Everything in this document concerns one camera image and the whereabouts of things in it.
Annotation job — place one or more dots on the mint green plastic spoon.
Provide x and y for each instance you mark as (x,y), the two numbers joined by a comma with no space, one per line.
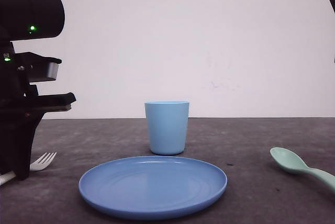
(290,162)

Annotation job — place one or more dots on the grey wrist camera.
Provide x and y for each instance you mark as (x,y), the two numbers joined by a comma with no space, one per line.
(42,69)

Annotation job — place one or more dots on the white plastic fork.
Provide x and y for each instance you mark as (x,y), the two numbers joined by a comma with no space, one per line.
(38,165)

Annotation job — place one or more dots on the light blue plastic cup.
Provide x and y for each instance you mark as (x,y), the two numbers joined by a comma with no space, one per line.
(167,126)

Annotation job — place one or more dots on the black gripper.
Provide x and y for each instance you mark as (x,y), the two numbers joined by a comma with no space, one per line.
(22,109)

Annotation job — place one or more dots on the blue plastic plate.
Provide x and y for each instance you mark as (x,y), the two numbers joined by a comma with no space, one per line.
(152,187)

